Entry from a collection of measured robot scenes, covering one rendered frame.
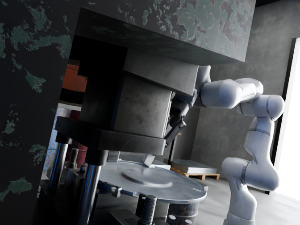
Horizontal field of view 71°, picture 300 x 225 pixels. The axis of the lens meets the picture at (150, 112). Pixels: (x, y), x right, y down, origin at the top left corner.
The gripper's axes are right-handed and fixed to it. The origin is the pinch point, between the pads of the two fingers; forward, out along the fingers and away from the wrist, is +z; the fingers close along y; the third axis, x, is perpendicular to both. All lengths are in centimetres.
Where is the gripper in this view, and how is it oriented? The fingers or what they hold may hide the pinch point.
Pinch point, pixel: (150, 154)
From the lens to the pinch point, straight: 67.1
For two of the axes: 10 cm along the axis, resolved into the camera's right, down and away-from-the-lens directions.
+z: -4.9, 8.1, -3.3
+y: -6.6, -0.9, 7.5
